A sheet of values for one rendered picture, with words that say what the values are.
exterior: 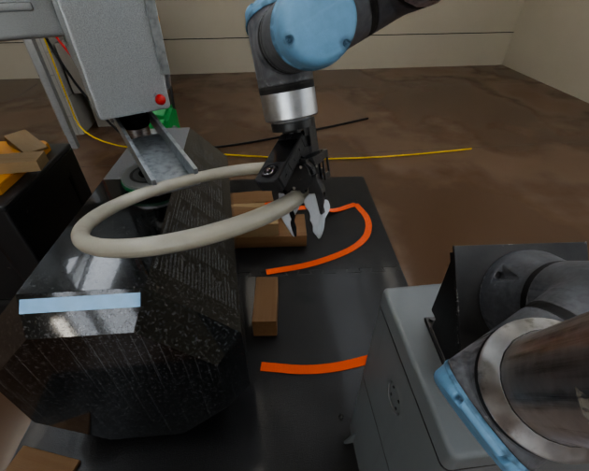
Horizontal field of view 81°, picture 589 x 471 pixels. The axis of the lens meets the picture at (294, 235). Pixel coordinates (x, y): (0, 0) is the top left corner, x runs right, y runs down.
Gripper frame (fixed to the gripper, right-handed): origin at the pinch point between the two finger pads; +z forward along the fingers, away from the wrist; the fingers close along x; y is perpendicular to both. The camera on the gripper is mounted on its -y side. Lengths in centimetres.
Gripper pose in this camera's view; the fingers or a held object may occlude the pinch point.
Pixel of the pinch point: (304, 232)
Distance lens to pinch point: 64.7
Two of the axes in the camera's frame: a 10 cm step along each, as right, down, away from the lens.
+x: -8.7, -0.7, 5.0
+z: 1.6, 9.0, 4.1
